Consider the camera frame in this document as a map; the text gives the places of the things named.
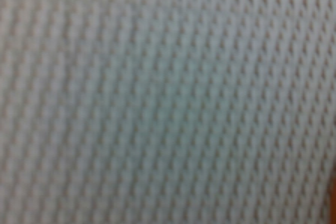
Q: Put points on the beige woven placemat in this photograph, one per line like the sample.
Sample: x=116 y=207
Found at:
x=167 y=111

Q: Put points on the wooden-handled metal fork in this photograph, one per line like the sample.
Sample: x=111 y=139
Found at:
x=332 y=201

